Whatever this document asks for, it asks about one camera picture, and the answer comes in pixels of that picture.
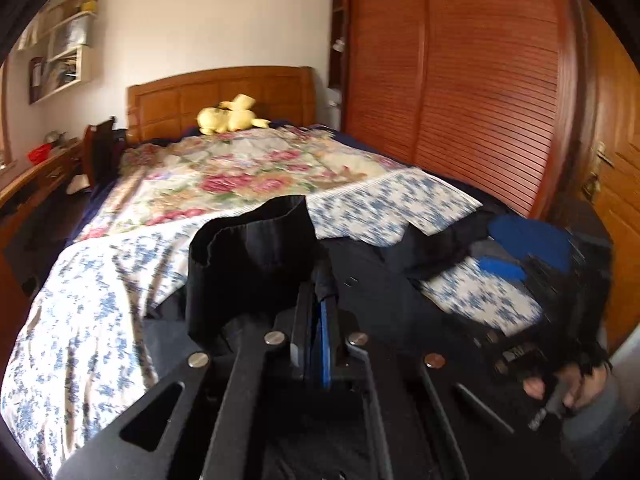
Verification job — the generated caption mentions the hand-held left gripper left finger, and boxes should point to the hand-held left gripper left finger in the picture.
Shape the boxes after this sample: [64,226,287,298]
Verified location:
[55,280,322,480]

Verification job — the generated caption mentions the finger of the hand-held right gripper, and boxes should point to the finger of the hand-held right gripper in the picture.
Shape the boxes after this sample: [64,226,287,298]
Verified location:
[477,256,543,306]
[470,329,531,378]

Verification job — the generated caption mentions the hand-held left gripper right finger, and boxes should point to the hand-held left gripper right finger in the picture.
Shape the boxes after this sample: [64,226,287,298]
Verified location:
[319,260,583,480]

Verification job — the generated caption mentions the black pants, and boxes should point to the black pants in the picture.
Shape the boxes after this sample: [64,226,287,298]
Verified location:
[142,194,506,480]

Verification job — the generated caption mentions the person's right forearm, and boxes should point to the person's right forearm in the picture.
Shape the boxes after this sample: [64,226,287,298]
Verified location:
[562,380,632,463]

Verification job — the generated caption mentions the person's right hand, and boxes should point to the person's right hand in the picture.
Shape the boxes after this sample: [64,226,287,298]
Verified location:
[520,362,608,413]

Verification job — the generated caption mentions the folded grey cloth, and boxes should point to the folded grey cloth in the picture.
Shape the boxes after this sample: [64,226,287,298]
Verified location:
[467,239,501,268]

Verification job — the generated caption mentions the folded blue cloth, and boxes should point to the folded blue cloth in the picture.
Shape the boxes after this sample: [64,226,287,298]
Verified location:
[487,215,573,273]

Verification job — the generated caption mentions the pink floral quilt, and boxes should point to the pink floral quilt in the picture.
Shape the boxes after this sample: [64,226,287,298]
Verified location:
[75,125,416,246]

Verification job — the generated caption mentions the wooden door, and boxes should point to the wooden door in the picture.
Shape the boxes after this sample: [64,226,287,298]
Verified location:
[570,10,640,356]

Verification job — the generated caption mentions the wooden slatted wardrobe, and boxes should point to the wooden slatted wardrobe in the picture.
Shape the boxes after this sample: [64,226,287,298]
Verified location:
[327,0,593,226]

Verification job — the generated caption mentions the blue floral bed sheet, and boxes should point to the blue floral bed sheet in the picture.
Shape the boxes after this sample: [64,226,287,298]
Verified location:
[0,167,546,480]

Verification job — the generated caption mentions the yellow plush toy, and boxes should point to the yellow plush toy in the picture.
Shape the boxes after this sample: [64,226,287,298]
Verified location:
[196,94,271,136]

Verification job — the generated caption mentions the wooden bed headboard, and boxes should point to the wooden bed headboard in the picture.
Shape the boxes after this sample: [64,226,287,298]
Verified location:
[126,66,318,148]

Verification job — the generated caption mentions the wooden chair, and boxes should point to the wooden chair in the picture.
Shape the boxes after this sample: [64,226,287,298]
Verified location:
[82,116,129,196]

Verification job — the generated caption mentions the wooden desk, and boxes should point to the wooden desk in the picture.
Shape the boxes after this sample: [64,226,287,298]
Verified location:
[0,137,87,311]

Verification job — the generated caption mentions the brass door handle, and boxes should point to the brass door handle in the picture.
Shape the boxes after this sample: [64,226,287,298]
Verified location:
[582,141,617,204]

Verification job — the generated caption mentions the white wall shelf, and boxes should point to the white wall shelf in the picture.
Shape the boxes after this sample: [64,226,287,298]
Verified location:
[17,0,99,106]

